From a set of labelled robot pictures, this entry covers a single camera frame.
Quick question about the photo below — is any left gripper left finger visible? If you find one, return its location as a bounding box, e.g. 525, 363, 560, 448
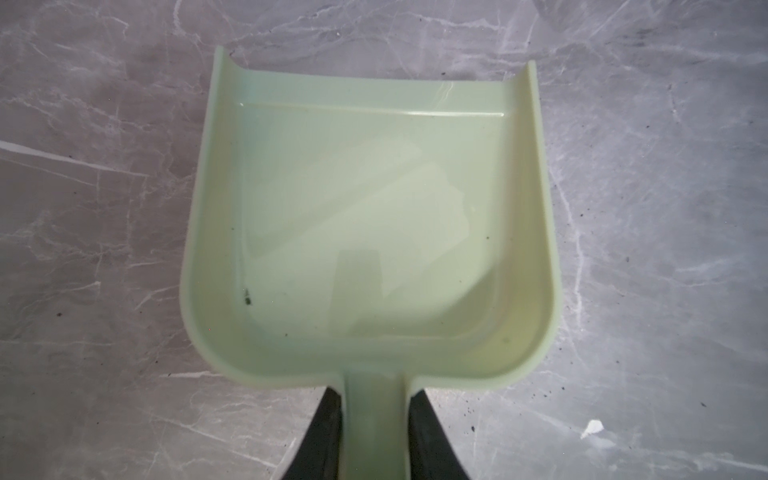
282, 388, 342, 480

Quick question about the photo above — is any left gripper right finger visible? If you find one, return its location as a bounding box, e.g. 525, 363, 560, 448
408, 390, 469, 480

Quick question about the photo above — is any green dustpan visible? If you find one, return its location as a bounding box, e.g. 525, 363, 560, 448
179, 48, 562, 479

